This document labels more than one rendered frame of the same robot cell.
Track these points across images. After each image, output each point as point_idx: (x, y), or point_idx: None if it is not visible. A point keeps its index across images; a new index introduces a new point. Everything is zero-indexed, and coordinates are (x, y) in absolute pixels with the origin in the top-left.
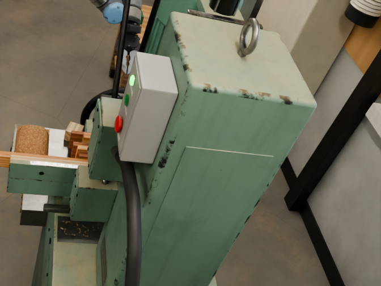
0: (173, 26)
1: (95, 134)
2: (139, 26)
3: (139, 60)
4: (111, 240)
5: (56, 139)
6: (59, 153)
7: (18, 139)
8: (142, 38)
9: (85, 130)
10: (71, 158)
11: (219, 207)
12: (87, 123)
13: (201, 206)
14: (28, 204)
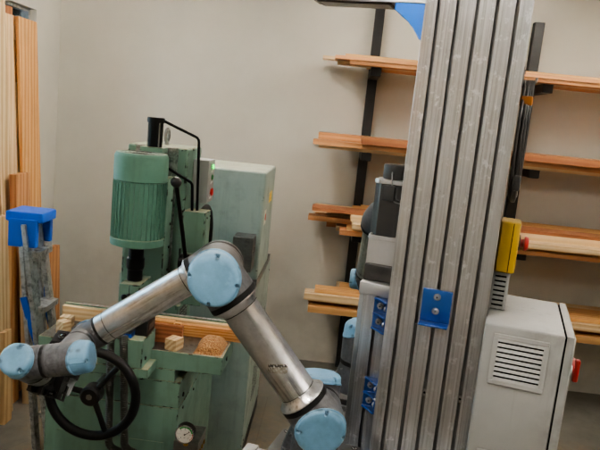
0: (191, 150)
1: (208, 225)
2: (61, 330)
3: (210, 160)
4: None
5: (189, 348)
6: (190, 342)
7: (222, 342)
8: (199, 165)
9: (151, 370)
10: (187, 325)
11: None
12: (149, 367)
13: None
14: (199, 429)
